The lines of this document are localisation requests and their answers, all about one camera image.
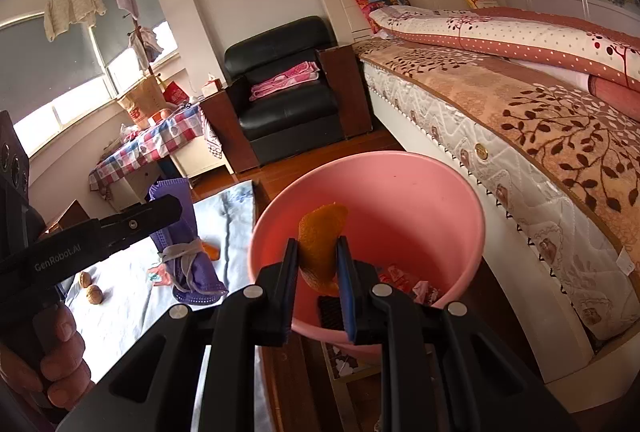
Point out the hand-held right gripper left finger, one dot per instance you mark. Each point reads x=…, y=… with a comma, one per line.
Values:
x=286, y=302

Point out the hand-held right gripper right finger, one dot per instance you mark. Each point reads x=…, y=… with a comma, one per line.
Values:
x=347, y=307

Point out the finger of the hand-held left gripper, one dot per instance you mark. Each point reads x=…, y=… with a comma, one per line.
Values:
x=145, y=218

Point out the pink printed snack wrapper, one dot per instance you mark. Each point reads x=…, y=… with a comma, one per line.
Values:
x=397, y=277

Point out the orange peel piece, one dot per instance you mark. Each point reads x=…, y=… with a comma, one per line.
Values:
x=320, y=237

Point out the purple face mask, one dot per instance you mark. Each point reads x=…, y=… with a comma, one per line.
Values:
x=195, y=277

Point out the pink plastic basin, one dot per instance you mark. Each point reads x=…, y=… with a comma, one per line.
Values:
x=400, y=207

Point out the person's left hand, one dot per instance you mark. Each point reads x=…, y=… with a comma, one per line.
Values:
x=65, y=362

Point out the dark bristly object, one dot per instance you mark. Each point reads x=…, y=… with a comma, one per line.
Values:
x=330, y=312

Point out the white drawer cabinet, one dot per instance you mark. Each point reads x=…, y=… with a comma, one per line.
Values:
x=137, y=182

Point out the brown walnut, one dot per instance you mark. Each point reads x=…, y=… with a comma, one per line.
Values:
x=85, y=279
x=94, y=296

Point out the small wooden cabinet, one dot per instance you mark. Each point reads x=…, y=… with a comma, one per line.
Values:
x=70, y=217

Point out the small pink wrapper scrap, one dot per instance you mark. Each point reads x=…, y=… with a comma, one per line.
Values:
x=159, y=273

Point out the checked tablecloth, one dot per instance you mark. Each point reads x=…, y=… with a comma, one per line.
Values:
x=145, y=144

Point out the orange carrot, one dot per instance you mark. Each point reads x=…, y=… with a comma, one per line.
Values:
x=213, y=252

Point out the white table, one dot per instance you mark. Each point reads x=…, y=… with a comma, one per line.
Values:
x=200, y=159

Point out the clear plastic bag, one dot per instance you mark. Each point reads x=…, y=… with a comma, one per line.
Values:
x=129, y=133

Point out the light blue cloth mat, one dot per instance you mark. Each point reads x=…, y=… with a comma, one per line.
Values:
x=125, y=322

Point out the orange fruit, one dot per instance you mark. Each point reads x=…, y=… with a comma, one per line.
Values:
x=165, y=113

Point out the brown paper bag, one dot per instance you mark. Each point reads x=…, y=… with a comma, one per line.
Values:
x=142, y=104

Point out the red bag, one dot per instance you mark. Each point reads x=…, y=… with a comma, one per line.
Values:
x=175, y=93

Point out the tissue box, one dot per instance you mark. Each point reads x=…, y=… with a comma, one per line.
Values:
x=211, y=86

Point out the wooden coat rack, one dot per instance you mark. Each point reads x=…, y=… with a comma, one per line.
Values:
x=142, y=67

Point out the window with grey blind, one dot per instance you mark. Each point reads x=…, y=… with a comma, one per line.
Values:
x=55, y=77

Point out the white hanging garment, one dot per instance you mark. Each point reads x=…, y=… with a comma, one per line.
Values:
x=146, y=43

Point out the black leather armchair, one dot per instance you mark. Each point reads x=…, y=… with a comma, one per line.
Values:
x=285, y=112

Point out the white bed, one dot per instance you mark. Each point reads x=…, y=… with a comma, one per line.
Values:
x=450, y=162

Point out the pink folded blanket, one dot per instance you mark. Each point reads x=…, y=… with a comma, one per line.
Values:
x=285, y=79

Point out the white knitted cardigan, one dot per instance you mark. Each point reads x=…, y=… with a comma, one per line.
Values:
x=72, y=7

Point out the brown leaf print bedspread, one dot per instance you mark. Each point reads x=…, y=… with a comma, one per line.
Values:
x=550, y=127

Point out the colourful printed pillow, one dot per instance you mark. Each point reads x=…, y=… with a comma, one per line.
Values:
x=380, y=2

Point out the white red dotted quilt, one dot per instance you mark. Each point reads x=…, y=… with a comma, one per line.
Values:
x=500, y=37

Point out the pink folded quilt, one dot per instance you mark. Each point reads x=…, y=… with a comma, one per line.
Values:
x=617, y=99

